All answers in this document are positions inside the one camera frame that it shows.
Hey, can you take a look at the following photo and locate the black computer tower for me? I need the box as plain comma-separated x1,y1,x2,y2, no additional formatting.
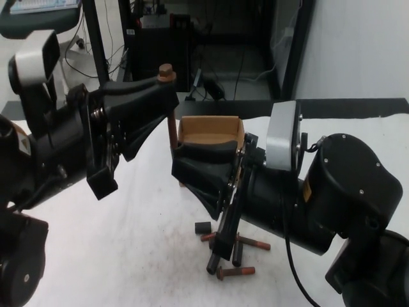
127,0,194,93

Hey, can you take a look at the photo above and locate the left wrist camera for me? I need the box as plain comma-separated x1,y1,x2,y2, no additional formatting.
8,29,61,95

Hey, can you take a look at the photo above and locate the black power adapter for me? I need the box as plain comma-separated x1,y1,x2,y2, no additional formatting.
203,77,226,100

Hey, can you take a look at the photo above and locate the small cardboard box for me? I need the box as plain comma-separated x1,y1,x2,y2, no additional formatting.
176,115,246,189

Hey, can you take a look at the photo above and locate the dark office chair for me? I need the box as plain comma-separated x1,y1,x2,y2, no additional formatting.
0,0,88,52

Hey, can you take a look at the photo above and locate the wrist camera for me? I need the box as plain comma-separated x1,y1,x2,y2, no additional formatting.
8,29,61,95
266,100,304,173

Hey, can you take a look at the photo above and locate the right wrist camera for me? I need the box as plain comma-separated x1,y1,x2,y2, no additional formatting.
266,100,304,173

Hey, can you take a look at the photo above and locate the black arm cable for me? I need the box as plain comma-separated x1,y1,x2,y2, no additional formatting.
281,188,320,307

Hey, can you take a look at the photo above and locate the black metal post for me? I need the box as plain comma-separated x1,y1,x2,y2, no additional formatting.
81,0,110,90

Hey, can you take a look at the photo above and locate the short black sleeve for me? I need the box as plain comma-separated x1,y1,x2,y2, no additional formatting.
194,221,212,235

